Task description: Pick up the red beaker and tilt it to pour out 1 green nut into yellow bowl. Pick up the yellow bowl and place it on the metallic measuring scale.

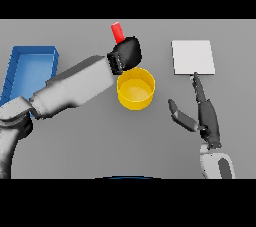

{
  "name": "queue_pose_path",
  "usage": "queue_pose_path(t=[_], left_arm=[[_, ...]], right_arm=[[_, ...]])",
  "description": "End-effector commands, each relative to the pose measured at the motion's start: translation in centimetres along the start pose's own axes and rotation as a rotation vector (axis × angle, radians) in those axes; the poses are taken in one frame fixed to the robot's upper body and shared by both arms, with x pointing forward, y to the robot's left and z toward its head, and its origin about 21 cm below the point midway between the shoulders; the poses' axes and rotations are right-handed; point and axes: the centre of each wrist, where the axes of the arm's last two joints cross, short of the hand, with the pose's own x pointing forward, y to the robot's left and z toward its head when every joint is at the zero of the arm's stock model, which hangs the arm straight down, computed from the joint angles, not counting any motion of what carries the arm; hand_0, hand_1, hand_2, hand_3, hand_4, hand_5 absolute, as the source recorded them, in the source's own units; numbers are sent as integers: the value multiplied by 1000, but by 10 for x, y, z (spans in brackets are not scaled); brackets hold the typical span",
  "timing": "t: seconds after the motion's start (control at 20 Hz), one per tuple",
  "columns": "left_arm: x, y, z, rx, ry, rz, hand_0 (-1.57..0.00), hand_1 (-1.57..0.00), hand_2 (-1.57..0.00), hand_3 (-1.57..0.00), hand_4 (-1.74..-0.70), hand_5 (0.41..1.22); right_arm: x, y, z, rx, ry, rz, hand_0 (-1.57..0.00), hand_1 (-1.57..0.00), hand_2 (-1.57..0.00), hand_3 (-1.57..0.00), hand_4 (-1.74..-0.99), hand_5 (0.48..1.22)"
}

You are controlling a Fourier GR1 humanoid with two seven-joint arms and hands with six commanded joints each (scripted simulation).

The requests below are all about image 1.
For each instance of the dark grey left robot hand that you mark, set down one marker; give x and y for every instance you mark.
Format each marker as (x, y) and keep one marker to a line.
(128, 53)

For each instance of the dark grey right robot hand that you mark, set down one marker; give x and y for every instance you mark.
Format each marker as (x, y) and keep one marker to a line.
(208, 117)

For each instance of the red beaker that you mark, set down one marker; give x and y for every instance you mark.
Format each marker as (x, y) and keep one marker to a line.
(117, 32)

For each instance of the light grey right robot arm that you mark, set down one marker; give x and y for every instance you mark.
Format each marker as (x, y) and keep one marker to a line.
(216, 166)

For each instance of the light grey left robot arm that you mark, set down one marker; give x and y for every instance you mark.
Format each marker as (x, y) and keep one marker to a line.
(73, 87)

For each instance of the yellow bowl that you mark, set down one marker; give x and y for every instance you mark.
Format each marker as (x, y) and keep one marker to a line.
(136, 89)

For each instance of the pale square measuring scale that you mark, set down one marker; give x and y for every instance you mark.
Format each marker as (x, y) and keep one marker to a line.
(193, 57)

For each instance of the blue tray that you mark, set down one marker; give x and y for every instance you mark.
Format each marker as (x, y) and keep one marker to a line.
(29, 69)

